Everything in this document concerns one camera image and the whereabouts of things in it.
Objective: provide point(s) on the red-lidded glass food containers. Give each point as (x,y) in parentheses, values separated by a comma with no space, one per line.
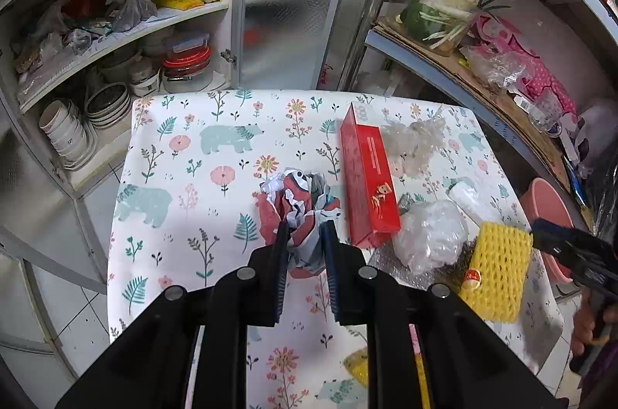
(186,61)

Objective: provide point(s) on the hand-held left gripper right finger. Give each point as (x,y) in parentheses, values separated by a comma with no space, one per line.
(330,264)

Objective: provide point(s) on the stack of dark-rimmed plates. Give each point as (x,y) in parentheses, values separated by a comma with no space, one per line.
(108,102)

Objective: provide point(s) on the stack of white bowls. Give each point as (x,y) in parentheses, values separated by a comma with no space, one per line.
(62,129)

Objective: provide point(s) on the clear tub of vegetables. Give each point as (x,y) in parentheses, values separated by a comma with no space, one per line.
(434,18)

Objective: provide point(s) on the white ceramic jar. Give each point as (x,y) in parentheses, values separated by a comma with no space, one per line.
(145,78)

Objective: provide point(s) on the clear crumpled plastic wrap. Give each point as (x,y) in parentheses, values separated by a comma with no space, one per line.
(415,143)

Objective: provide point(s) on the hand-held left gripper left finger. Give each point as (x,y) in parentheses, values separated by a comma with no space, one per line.
(276,264)

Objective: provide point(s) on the small white bottle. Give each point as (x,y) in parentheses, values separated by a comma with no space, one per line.
(466,199)

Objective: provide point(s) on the white kitchen cabinet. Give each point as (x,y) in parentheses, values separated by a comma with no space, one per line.
(231,27)

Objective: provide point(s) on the clear bag with dark contents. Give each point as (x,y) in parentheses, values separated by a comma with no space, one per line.
(130,8)

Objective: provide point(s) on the red white paper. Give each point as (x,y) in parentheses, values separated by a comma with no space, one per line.
(299,206)

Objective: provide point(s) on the pink plastic bucket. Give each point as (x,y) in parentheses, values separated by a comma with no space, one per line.
(545,204)

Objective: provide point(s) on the glass mug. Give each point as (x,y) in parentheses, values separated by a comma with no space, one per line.
(543,112)

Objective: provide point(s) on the metal shelf rack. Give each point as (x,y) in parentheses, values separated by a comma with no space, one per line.
(386,39)

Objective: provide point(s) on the yellow foam net sleeve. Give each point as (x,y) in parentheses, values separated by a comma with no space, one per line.
(497,264)

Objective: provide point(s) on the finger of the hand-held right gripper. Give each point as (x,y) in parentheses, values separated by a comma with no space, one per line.
(550,237)

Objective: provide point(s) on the person's right hand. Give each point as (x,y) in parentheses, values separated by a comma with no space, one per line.
(582,327)

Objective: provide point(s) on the person's right forearm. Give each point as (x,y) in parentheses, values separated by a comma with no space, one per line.
(601,389)

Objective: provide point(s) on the clear crumpled shelf bag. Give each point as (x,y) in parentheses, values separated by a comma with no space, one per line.
(492,66)

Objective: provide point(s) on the pink polka dot bag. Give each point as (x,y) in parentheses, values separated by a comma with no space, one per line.
(545,80)

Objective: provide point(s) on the black plastic bag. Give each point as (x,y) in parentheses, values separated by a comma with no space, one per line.
(606,187)

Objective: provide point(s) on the frosted glass cabinet door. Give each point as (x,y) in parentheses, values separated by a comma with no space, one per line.
(289,3)

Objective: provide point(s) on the red cardboard box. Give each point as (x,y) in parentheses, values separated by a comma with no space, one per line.
(369,182)

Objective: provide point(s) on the brown cardboard sheet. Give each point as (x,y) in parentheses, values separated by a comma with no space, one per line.
(483,85)

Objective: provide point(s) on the floral bear tablecloth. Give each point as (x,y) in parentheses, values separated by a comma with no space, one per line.
(193,177)

